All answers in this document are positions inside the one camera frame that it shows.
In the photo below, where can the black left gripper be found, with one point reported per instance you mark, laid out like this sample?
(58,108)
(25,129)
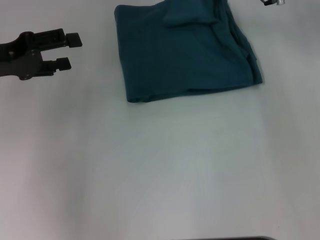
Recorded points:
(25,55)

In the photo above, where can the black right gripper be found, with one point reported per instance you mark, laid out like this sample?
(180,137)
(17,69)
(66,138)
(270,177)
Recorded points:
(267,2)

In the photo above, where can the teal blue printed t-shirt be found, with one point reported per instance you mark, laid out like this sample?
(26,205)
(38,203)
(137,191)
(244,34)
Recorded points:
(187,55)

